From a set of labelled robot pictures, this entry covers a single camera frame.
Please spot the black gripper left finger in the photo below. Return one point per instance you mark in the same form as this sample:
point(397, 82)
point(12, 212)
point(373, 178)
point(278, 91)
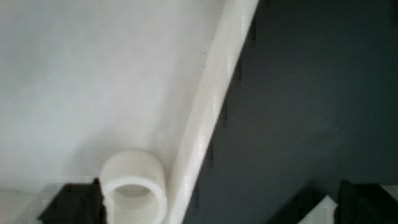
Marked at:
point(76, 207)

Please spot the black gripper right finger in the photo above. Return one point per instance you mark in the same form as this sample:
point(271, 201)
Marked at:
point(367, 204)

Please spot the white square tabletop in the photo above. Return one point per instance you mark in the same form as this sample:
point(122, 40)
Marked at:
point(117, 68)

